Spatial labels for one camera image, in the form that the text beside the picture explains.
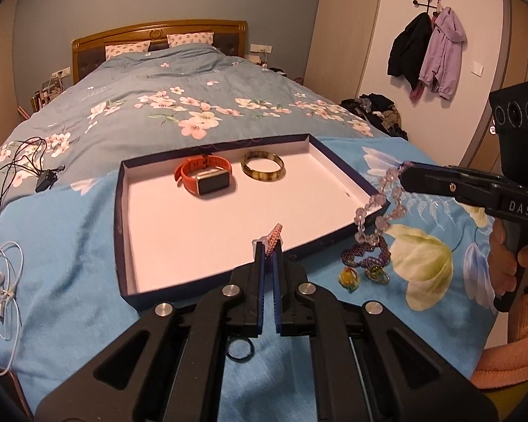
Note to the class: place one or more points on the yellow cloth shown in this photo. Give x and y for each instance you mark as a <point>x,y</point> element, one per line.
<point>510,404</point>

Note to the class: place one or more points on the dark red garment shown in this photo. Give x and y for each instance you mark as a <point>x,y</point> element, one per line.
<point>416,92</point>

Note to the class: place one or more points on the wooden door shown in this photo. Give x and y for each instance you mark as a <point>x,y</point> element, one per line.
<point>515,44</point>

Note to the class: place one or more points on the person's right forearm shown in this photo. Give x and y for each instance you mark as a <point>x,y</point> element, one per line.
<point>515,351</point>

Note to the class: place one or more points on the purple jacket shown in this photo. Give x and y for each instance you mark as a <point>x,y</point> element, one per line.
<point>444,52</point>

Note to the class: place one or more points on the light blue flower blanket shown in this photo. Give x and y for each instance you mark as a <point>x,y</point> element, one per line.
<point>70,250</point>

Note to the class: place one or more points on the person's right hand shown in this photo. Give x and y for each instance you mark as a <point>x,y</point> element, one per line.
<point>501,263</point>

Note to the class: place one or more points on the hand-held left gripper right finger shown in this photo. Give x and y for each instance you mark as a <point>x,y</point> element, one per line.
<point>279,312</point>

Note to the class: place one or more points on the pile of dark clothes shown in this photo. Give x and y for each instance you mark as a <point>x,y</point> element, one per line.
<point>378,112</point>

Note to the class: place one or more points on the orange smartwatch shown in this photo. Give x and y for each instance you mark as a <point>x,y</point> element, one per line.
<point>211,181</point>

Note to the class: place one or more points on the white wall switch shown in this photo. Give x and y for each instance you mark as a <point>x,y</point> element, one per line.
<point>478,69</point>

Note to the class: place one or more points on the patterned white pillow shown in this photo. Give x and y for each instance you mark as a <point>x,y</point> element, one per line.
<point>127,49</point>
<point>189,38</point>

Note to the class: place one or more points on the wall coat rack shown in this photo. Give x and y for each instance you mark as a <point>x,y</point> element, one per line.
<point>427,2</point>

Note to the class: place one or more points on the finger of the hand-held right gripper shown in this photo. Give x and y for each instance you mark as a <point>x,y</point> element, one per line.
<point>431,180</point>

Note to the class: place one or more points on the grey-blue floral duvet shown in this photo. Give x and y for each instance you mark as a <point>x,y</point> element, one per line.
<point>158,79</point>

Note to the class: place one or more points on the tortoiseshell bangle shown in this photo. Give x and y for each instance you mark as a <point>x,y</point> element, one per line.
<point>262,177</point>

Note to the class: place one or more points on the wooden bed headboard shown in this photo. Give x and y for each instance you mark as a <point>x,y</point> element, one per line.
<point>158,30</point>

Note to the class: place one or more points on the dark blue tray box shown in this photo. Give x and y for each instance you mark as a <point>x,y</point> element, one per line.
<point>202,228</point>

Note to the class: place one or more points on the black jacket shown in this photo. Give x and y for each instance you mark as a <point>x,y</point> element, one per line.
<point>407,48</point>

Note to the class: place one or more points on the white wall socket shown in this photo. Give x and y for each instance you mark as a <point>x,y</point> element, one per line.
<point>261,48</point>
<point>61,71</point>

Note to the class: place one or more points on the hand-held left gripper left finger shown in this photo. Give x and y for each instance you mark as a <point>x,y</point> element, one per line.
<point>258,299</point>

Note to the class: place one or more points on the black adapter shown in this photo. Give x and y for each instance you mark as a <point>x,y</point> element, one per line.
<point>46,181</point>

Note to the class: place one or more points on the beige wardrobe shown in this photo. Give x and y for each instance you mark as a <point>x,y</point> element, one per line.
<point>343,30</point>

